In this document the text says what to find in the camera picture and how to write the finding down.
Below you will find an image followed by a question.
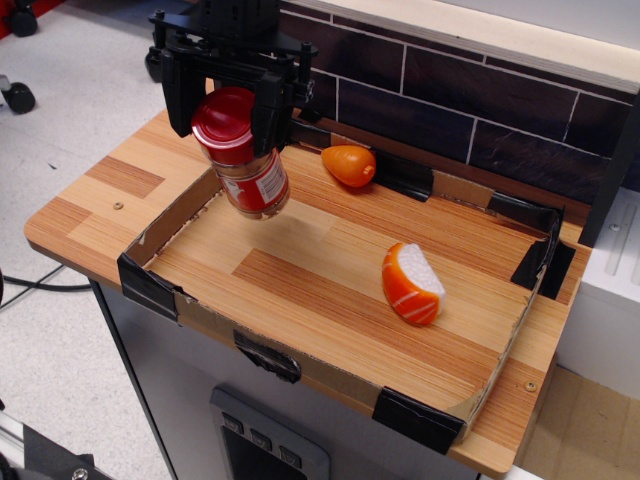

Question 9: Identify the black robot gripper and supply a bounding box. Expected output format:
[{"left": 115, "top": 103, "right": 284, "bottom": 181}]
[{"left": 149, "top": 1, "right": 318, "bottom": 157}]

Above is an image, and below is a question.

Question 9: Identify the basil bottle red lid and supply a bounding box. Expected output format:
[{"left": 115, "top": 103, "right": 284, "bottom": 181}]
[{"left": 190, "top": 85, "right": 292, "bottom": 221}]

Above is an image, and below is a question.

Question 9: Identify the cardboard fence with black tape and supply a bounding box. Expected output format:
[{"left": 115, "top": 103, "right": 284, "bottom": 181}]
[{"left": 119, "top": 114, "right": 589, "bottom": 452}]

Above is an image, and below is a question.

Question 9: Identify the black office chair base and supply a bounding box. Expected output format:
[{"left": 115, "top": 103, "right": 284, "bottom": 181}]
[{"left": 144, "top": 47, "right": 162, "bottom": 83}]

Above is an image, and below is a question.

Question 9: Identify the orange toy carrot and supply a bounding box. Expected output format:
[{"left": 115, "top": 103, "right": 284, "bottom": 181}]
[{"left": 321, "top": 145, "right": 377, "bottom": 187}]

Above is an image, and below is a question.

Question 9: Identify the black caster wheel left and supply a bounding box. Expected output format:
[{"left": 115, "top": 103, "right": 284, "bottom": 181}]
[{"left": 0, "top": 75, "right": 36, "bottom": 114}]

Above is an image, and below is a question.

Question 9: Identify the toy salmon sushi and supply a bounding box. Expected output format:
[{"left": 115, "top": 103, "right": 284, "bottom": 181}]
[{"left": 381, "top": 243, "right": 447, "bottom": 325}]

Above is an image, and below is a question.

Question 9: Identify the dark brick backsplash panel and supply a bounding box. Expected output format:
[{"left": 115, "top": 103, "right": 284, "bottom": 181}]
[{"left": 277, "top": 0, "right": 640, "bottom": 249}]

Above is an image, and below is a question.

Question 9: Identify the grey control panel with buttons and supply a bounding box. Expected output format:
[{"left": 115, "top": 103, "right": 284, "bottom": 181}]
[{"left": 209, "top": 388, "right": 331, "bottom": 480}]

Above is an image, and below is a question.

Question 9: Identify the white side cabinet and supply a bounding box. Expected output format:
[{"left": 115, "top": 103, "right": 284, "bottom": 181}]
[{"left": 557, "top": 188, "right": 639, "bottom": 399}]

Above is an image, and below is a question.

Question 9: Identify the black floor cable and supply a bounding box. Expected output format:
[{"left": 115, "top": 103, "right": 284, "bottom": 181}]
[{"left": 0, "top": 263, "right": 94, "bottom": 311}]

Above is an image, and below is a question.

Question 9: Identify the black metal bracket corner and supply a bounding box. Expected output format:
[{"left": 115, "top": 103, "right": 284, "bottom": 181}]
[{"left": 1, "top": 403, "right": 112, "bottom": 480}]

